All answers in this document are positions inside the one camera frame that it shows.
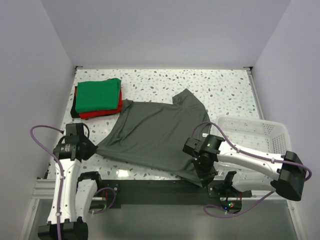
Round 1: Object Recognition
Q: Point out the folded red t-shirt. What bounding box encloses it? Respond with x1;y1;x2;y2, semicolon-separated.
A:
78;90;123;120

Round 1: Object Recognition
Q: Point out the grey t-shirt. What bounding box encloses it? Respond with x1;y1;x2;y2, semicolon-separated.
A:
96;89;210;186

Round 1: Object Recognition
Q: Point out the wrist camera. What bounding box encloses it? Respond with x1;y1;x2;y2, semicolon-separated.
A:
182;134;225;158
65;122;90;138

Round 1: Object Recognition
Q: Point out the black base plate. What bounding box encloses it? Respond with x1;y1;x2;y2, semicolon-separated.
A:
73;178;253;215

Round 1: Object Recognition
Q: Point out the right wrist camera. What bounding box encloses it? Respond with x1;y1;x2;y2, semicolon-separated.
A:
182;134;225;158

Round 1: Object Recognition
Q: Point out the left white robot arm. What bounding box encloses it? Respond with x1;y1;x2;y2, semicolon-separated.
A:
37;135;104;240

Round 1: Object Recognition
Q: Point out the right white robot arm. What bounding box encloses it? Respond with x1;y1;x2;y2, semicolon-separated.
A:
184;142;311;202

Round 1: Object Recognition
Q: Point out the white plastic basket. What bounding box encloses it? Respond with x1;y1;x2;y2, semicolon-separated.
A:
215;116;292;180

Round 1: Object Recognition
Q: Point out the folded black t-shirt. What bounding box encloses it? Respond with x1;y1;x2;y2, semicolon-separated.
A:
70;93;80;119

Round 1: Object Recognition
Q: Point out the folded green t-shirt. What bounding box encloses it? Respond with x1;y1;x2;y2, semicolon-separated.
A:
75;78;122;114

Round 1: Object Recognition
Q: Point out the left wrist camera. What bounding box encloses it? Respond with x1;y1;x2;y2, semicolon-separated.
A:
65;122;90;138

